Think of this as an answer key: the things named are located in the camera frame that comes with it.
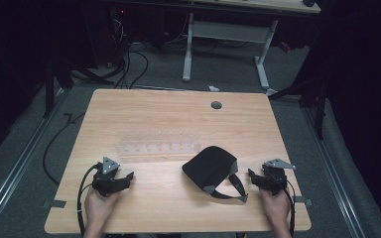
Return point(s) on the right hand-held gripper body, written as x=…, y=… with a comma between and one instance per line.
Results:
x=274, y=180

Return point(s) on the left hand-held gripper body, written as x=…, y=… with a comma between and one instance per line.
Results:
x=105, y=180

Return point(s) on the person's right hand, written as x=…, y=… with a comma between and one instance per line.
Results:
x=278, y=208

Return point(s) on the person's left hand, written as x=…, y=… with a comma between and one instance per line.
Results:
x=97, y=208

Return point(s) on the grey tape piece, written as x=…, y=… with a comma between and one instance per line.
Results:
x=55, y=204
x=302, y=201

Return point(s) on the clear plastic strip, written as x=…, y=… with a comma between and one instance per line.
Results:
x=158, y=145

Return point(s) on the black metal stand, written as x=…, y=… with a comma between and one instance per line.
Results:
x=49, y=89
x=317, y=99

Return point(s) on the white paper scrap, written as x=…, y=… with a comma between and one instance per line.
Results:
x=213, y=88

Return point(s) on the small red object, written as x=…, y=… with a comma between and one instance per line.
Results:
x=284, y=46

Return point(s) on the white-framed desk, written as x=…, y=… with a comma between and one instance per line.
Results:
x=226, y=31

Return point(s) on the metal floor rail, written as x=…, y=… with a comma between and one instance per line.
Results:
x=16, y=168
x=335, y=172

